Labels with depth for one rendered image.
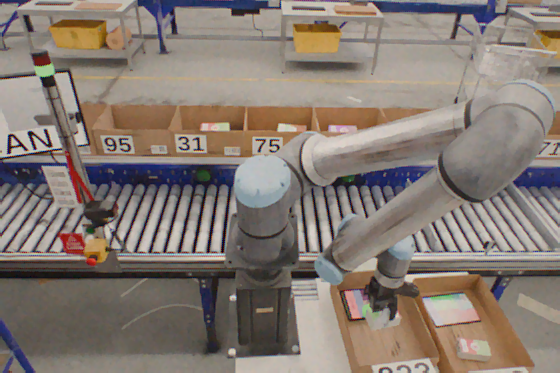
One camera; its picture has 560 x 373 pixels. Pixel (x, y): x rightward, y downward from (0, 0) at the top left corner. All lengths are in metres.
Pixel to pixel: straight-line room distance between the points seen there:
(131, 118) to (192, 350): 1.36
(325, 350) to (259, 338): 0.24
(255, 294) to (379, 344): 0.53
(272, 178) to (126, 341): 1.72
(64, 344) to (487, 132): 2.40
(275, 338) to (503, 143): 1.07
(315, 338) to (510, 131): 1.08
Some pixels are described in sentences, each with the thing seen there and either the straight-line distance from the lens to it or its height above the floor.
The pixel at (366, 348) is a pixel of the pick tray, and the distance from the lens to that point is 1.58.
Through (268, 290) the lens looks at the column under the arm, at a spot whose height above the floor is 1.06.
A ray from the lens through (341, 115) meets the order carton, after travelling 2.39.
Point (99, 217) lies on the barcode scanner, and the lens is 1.65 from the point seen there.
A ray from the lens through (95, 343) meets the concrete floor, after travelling 2.60.
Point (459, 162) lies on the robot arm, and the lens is 0.73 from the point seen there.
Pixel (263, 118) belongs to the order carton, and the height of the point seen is 0.97.
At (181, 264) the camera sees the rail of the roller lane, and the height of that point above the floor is 0.71.
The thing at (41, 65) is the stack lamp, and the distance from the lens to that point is 1.45.
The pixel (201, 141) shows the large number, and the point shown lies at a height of 0.99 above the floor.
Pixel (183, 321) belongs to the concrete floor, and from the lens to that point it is 2.55.
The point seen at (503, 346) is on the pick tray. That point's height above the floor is 0.76.
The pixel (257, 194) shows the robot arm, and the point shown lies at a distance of 1.01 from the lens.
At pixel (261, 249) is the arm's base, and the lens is 1.15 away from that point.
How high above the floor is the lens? 2.09
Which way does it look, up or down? 36 degrees down
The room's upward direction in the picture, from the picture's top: 2 degrees clockwise
